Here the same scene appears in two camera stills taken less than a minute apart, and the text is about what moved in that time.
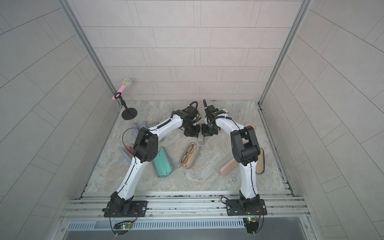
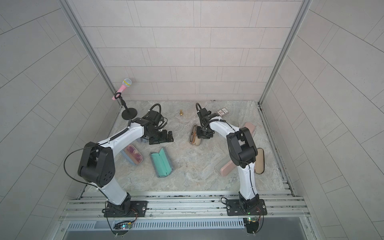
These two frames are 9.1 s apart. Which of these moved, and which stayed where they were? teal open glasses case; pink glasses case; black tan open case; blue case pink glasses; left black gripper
Moved: left black gripper
Stayed: teal open glasses case; black tan open case; pink glasses case; blue case pink glasses
